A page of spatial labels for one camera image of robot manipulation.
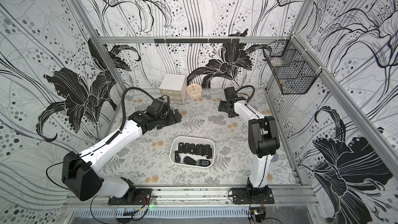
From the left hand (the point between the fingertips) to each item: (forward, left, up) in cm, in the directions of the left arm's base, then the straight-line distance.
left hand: (176, 121), depth 82 cm
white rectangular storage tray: (-10, +1, -11) cm, 15 cm away
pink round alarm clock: (+36, -7, -14) cm, 39 cm away
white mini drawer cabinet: (+30, +6, -4) cm, 31 cm away
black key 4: (-16, -7, -15) cm, 23 cm away
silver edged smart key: (-17, -15, -14) cm, 27 cm away
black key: (-9, -6, -15) cm, 18 cm away
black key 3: (-10, -13, -12) cm, 21 cm away
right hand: (+18, -31, -9) cm, 37 cm away
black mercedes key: (-15, -1, -15) cm, 21 cm away
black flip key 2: (-11, -18, -13) cm, 25 cm away
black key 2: (-9, -9, -14) cm, 19 cm away
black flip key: (-8, -2, -15) cm, 17 cm away
